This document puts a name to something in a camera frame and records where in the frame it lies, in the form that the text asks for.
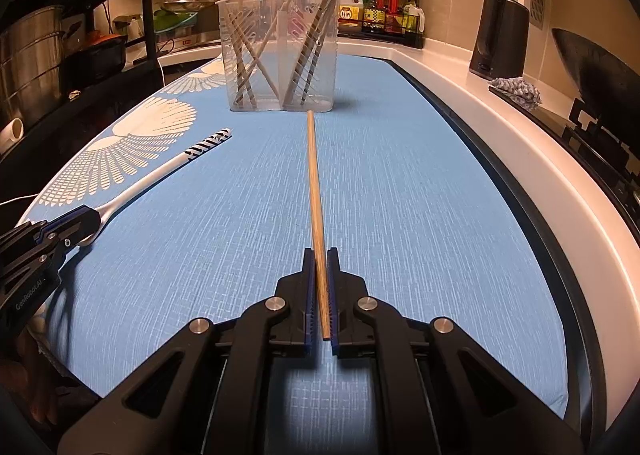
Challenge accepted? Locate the black shelf rack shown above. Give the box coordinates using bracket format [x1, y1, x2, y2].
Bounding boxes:
[0, 0, 233, 176]

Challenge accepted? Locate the green plastic basin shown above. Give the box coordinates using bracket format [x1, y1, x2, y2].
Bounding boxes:
[152, 8, 196, 33]

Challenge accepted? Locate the person's left hand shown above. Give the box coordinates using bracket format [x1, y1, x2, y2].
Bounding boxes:
[0, 335, 63, 428]

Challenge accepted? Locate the steel bowl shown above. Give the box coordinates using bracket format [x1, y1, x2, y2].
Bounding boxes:
[160, 0, 206, 13]

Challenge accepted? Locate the green oil cruet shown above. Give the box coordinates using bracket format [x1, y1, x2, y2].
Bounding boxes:
[402, 2, 426, 33]

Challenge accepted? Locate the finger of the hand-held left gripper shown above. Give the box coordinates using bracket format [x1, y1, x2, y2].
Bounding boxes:
[46, 229, 100, 252]
[37, 205, 103, 236]

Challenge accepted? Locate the black electric kettle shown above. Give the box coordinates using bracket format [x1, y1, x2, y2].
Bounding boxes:
[468, 0, 531, 81]

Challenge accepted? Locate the black gas stove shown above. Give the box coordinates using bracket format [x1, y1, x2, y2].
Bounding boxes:
[489, 85, 640, 216]

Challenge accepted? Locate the yellow label oil jug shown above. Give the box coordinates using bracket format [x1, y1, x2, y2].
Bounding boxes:
[338, 0, 367, 28]

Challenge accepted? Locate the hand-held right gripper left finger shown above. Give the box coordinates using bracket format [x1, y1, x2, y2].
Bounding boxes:
[57, 247, 319, 455]

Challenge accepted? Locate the black wok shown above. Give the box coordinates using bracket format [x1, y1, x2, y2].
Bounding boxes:
[551, 28, 640, 136]

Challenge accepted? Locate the blue patterned table cloth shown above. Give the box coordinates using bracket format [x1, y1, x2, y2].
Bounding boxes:
[17, 55, 571, 455]

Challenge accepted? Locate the wooden chopstick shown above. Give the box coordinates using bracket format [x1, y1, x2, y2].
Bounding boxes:
[306, 110, 333, 342]

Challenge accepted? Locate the bunch of chopsticks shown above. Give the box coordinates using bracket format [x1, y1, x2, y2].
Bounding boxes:
[197, 0, 371, 108]

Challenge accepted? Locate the clear plastic utensil container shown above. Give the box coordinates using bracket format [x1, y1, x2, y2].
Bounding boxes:
[215, 0, 342, 113]

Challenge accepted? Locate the large steel pot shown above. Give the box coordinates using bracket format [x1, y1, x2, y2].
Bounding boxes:
[0, 5, 66, 123]

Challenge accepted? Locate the white plastic pipe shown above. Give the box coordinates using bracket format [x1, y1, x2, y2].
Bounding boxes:
[0, 118, 25, 148]

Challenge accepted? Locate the black pot orange lid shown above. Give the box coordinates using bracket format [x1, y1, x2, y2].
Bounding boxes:
[65, 32, 128, 81]

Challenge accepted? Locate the striped handle metal spoon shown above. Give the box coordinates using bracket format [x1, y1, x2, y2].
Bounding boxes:
[77, 128, 235, 247]

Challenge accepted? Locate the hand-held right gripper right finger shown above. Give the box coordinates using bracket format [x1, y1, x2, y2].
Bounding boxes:
[326, 247, 586, 455]

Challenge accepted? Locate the grey knitted rag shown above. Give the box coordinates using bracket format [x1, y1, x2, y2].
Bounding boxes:
[489, 76, 543, 110]

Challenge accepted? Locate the dark sauce bottle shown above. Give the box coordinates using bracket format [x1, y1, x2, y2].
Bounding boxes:
[362, 0, 386, 33]
[385, 0, 403, 33]

